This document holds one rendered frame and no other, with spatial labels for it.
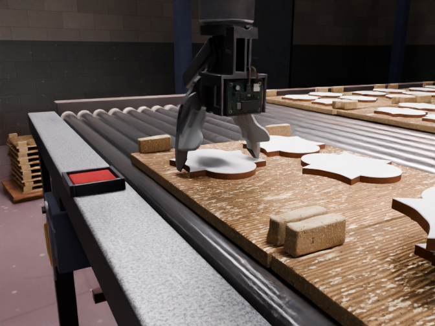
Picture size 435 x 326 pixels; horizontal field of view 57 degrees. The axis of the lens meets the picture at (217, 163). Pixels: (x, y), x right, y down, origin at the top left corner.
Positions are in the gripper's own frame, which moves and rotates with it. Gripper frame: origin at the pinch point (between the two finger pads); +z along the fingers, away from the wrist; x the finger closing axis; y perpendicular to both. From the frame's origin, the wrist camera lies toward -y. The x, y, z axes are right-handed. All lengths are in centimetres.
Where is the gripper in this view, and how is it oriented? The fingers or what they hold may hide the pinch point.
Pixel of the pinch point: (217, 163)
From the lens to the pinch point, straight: 61.7
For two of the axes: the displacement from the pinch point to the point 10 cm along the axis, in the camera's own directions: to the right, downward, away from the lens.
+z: -0.1, 9.6, 2.8
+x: 8.8, -1.3, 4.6
